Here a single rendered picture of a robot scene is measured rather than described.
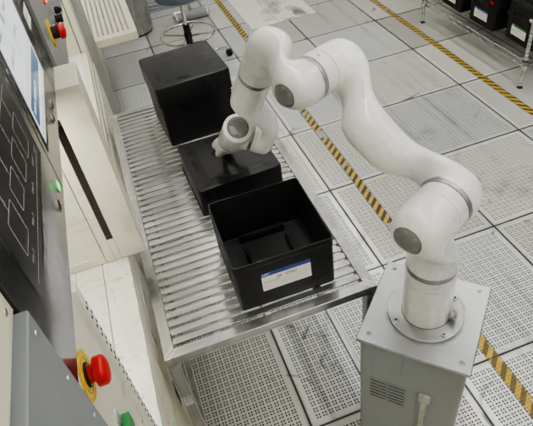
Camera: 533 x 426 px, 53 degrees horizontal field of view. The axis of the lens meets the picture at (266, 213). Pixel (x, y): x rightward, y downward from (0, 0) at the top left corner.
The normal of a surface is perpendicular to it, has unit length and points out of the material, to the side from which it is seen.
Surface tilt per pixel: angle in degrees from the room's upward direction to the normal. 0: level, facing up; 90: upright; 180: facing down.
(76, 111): 90
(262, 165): 0
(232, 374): 0
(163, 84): 0
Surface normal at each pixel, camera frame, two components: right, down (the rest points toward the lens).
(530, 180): -0.12, -0.72
